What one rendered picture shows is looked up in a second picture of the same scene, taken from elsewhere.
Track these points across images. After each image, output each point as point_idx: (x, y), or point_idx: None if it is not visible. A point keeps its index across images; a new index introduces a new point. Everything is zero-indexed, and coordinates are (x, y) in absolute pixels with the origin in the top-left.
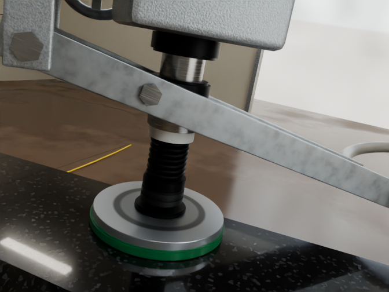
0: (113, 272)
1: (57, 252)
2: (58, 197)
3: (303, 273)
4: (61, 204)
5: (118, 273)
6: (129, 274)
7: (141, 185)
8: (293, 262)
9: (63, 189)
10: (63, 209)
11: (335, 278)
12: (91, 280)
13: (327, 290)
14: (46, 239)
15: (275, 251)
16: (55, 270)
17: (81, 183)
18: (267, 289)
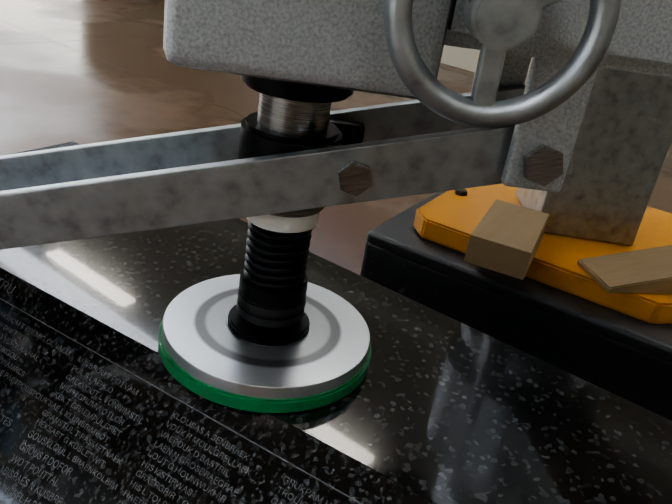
0: (340, 292)
1: (400, 317)
2: (424, 409)
3: (117, 260)
4: (415, 392)
5: (335, 290)
6: (323, 287)
7: (282, 373)
8: (111, 271)
9: (422, 430)
10: (409, 380)
11: (82, 250)
12: (361, 288)
13: (112, 245)
14: (417, 334)
15: (117, 284)
16: (396, 301)
17: (391, 449)
18: (184, 256)
